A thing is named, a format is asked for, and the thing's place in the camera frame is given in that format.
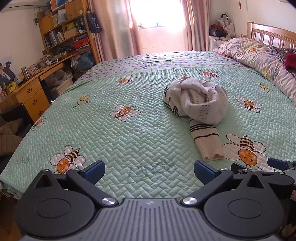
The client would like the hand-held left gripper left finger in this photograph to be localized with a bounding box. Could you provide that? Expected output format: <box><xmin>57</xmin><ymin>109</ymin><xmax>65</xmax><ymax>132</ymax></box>
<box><xmin>35</xmin><ymin>160</ymin><xmax>118</xmax><ymax>208</ymax></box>

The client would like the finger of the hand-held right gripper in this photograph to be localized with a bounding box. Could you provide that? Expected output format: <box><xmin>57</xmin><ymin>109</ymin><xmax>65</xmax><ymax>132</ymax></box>
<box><xmin>268</xmin><ymin>158</ymin><xmax>294</xmax><ymax>171</ymax></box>
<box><xmin>231</xmin><ymin>162</ymin><xmax>252</xmax><ymax>174</ymax></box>

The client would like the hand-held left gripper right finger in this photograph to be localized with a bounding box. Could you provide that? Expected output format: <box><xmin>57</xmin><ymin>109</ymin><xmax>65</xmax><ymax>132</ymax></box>
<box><xmin>180</xmin><ymin>160</ymin><xmax>267</xmax><ymax>208</ymax></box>

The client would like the striped white sweater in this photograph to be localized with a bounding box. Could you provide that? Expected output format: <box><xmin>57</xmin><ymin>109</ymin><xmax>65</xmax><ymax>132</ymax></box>
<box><xmin>162</xmin><ymin>76</ymin><xmax>229</xmax><ymax>161</ymax></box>

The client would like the green bee-print bedspread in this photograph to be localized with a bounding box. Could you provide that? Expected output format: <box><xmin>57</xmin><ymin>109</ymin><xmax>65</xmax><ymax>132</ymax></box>
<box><xmin>0</xmin><ymin>50</ymin><xmax>296</xmax><ymax>202</ymax></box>

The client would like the white plastic bin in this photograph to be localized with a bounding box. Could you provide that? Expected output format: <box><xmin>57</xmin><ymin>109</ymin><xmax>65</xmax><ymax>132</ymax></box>
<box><xmin>50</xmin><ymin>79</ymin><xmax>73</xmax><ymax>94</ymax></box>

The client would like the brown jacket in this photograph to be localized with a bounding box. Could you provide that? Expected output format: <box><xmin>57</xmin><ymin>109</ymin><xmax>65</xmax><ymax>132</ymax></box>
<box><xmin>0</xmin><ymin>120</ymin><xmax>23</xmax><ymax>156</ymax></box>

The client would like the wooden desk with drawers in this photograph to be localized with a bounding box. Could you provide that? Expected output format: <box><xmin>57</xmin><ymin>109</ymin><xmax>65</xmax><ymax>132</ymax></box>
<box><xmin>0</xmin><ymin>54</ymin><xmax>77</xmax><ymax>123</ymax></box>

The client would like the clear plastic bag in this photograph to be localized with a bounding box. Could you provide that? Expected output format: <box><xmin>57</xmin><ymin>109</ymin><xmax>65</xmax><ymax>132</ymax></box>
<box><xmin>45</xmin><ymin>70</ymin><xmax>72</xmax><ymax>87</ymax></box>

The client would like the dark red cloth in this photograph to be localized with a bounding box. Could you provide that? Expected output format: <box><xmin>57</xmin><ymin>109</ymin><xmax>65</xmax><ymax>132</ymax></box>
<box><xmin>284</xmin><ymin>52</ymin><xmax>296</xmax><ymax>71</ymax></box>

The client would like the floral duvet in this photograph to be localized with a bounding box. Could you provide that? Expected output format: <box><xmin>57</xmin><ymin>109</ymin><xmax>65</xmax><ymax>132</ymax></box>
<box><xmin>213</xmin><ymin>37</ymin><xmax>296</xmax><ymax>101</ymax></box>

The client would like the blue bag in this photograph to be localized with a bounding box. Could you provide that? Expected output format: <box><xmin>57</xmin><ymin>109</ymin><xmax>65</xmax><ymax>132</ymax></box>
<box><xmin>76</xmin><ymin>51</ymin><xmax>95</xmax><ymax>71</ymax></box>

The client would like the black and white patterned cloth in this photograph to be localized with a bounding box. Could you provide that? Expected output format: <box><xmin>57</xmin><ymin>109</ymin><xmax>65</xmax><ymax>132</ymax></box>
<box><xmin>268</xmin><ymin>46</ymin><xmax>296</xmax><ymax>77</ymax></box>

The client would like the white cardboard box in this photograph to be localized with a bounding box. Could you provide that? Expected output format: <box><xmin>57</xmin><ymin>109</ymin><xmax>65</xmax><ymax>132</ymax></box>
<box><xmin>209</xmin><ymin>36</ymin><xmax>222</xmax><ymax>50</ymax></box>

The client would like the wooden headboard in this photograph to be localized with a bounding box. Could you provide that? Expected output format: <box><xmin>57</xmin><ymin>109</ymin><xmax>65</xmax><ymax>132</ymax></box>
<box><xmin>240</xmin><ymin>22</ymin><xmax>296</xmax><ymax>49</ymax></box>

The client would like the wooden bookshelf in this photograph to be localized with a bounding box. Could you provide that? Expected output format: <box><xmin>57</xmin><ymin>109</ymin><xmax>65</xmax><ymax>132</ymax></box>
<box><xmin>37</xmin><ymin>0</ymin><xmax>100</xmax><ymax>63</ymax></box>

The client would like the white plastic bag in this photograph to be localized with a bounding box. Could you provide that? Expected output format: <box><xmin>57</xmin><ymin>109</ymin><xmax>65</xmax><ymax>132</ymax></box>
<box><xmin>217</xmin><ymin>14</ymin><xmax>236</xmax><ymax>37</ymax></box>

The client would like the navy tote bag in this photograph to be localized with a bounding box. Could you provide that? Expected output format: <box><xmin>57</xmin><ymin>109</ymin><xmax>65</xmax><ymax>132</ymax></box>
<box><xmin>86</xmin><ymin>13</ymin><xmax>102</xmax><ymax>34</ymax></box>

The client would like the blue and white box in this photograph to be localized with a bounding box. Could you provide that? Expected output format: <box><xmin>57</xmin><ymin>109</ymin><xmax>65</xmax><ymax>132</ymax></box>
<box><xmin>50</xmin><ymin>0</ymin><xmax>68</xmax><ymax>11</ymax></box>

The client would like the white air conditioner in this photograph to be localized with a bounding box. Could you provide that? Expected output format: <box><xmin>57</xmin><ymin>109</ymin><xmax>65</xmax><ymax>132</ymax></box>
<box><xmin>8</xmin><ymin>0</ymin><xmax>50</xmax><ymax>11</ymax></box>

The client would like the wall poster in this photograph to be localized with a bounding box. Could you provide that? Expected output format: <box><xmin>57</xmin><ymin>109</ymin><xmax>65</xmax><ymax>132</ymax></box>
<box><xmin>0</xmin><ymin>61</ymin><xmax>19</xmax><ymax>90</ymax></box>

